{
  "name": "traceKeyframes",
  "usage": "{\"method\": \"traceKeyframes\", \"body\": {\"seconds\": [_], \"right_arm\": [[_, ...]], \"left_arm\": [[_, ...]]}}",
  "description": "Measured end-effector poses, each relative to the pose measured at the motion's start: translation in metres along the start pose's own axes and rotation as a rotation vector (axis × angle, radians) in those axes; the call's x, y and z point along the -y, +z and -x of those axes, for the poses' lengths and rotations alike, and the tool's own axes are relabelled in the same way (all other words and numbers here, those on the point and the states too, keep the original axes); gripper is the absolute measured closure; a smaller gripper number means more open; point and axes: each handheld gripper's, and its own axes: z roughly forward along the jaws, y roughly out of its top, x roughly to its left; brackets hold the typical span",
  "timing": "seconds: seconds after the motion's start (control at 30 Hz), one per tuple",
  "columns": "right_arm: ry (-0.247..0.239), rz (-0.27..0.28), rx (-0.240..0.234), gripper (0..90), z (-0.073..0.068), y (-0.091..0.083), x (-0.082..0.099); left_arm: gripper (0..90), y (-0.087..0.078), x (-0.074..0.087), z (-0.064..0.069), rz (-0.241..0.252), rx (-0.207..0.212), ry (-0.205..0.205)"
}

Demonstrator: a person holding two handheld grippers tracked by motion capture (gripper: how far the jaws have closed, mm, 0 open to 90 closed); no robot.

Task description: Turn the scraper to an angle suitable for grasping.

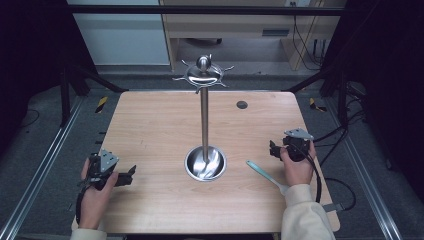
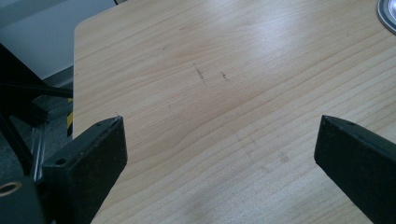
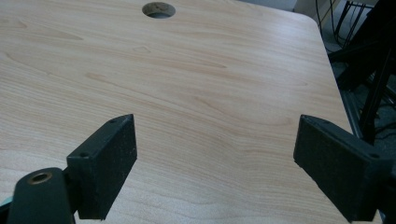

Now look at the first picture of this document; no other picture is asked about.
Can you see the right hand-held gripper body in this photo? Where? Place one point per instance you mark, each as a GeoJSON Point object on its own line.
{"type": "Point", "coordinates": [298, 146]}

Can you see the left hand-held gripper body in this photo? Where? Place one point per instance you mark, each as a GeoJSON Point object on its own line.
{"type": "Point", "coordinates": [108, 159]}

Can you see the stainless steel utensil rack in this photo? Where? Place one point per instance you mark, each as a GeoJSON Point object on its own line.
{"type": "Point", "coordinates": [204, 126]}

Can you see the person's right hand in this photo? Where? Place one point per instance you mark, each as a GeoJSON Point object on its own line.
{"type": "Point", "coordinates": [298, 173]}

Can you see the person's left hand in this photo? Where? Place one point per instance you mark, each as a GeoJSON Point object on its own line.
{"type": "Point", "coordinates": [94, 206]}

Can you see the yellow black striped tape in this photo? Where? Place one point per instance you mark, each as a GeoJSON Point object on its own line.
{"type": "Point", "coordinates": [315, 105]}
{"type": "Point", "coordinates": [101, 104]}

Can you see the dark round table grommet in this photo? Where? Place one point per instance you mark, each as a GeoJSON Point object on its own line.
{"type": "Point", "coordinates": [242, 104]}

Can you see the person's left cream sleeve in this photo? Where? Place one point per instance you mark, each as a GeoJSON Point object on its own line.
{"type": "Point", "coordinates": [88, 234]}

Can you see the person's cream sleeve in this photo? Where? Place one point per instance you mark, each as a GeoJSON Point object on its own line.
{"type": "Point", "coordinates": [305, 216]}
{"type": "Point", "coordinates": [88, 234]}

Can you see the person's right cream sleeve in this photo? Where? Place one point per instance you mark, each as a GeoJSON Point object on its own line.
{"type": "Point", "coordinates": [305, 216]}

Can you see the white cabinet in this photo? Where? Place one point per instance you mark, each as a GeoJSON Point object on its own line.
{"type": "Point", "coordinates": [123, 40]}

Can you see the light wooden desk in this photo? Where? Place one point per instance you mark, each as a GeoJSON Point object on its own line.
{"type": "Point", "coordinates": [230, 25]}

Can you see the black metal frame strut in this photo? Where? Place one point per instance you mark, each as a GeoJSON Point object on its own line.
{"type": "Point", "coordinates": [341, 96]}
{"type": "Point", "coordinates": [65, 96]}

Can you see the aluminium floor rail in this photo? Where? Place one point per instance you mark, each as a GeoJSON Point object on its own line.
{"type": "Point", "coordinates": [40, 173]}
{"type": "Point", "coordinates": [366, 176]}

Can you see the grey table edge bracket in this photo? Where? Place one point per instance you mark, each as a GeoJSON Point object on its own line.
{"type": "Point", "coordinates": [333, 207]}

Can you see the black horizontal frame bar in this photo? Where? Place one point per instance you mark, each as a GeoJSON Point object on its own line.
{"type": "Point", "coordinates": [200, 10]}

